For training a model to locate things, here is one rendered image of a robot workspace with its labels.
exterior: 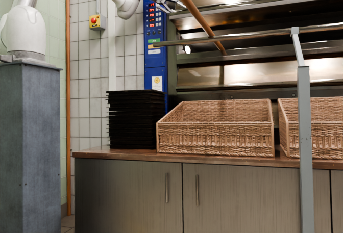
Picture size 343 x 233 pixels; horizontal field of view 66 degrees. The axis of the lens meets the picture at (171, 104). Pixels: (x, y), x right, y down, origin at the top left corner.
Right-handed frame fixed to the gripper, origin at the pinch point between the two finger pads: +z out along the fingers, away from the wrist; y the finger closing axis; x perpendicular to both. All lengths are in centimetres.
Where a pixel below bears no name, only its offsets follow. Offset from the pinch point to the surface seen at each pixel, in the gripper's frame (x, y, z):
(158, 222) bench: 31, 106, 61
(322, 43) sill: 7, -23, 85
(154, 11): -10.9, 5.9, -17.8
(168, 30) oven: -13.1, 11.6, -2.2
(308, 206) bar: 53, 61, 103
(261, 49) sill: -1, -5, 58
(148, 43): -14.1, 26.1, -9.4
